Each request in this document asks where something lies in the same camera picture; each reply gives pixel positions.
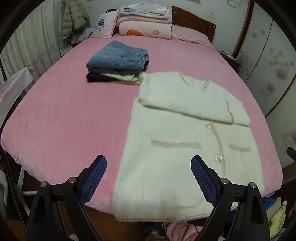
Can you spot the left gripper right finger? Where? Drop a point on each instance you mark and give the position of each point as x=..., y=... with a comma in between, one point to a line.
x=250, y=220

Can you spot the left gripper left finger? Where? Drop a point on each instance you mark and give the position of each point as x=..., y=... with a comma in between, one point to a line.
x=45, y=221

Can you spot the white fluffy cardigan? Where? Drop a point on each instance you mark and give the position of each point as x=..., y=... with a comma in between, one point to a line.
x=173, y=119

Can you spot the pink clothes on floor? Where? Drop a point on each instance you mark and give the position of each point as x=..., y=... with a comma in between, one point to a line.
x=172, y=231

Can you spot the pink plush bed sheet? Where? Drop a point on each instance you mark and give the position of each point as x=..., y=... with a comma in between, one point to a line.
x=64, y=122

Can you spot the floral wardrobe doors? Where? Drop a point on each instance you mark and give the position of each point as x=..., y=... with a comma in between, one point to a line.
x=267, y=60

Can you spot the dark wooden nightstand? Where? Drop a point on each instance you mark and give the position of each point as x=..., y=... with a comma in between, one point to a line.
x=230, y=60

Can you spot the white gift bag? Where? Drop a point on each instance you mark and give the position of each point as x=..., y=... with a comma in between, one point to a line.
x=12, y=89

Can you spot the folded black garment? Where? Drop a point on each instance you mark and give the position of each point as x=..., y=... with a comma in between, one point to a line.
x=96, y=77

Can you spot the folded light green garment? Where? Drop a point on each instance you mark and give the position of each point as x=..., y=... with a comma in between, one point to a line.
x=128, y=78

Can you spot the pink flat pillow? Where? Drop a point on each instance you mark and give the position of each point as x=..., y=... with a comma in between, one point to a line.
x=190, y=35

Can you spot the folded blue jeans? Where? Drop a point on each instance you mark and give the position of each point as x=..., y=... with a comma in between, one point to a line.
x=118, y=58

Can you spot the white pleated curtain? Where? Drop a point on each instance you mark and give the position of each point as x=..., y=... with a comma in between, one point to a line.
x=36, y=42

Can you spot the dark wooden headboard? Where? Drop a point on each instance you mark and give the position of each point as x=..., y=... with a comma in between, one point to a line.
x=183, y=18

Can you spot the pink folded quilt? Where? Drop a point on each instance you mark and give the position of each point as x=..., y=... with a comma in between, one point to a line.
x=143, y=26

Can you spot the pink cartoon pillow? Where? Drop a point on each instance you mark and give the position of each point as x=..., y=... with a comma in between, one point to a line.
x=105, y=25

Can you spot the floral folded blanket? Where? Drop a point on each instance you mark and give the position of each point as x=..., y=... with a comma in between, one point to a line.
x=147, y=10

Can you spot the green puffer jacket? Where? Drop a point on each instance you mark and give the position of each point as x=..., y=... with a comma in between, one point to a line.
x=75, y=19

